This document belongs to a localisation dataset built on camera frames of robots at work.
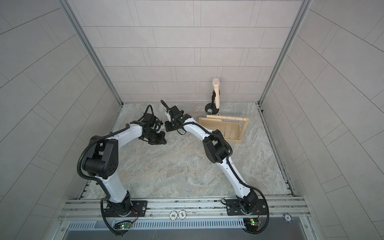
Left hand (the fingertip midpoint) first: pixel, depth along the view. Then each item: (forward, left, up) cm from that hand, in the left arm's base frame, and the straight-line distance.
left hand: (168, 140), depth 93 cm
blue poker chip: (-40, -61, -1) cm, 73 cm away
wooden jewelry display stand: (+12, -43, -4) cm, 45 cm away
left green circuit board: (-43, +13, 0) cm, 45 cm away
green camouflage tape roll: (+22, -27, +3) cm, 34 cm away
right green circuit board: (-42, -46, -2) cm, 62 cm away
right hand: (+10, +2, 0) cm, 10 cm away
